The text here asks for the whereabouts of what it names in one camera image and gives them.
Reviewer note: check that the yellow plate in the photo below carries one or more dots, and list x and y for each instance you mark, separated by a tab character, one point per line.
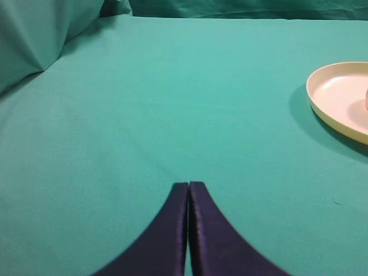
338	95

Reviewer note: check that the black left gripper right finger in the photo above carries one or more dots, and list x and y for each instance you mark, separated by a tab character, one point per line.
216	248

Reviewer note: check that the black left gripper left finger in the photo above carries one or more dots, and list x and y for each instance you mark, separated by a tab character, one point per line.
161	247

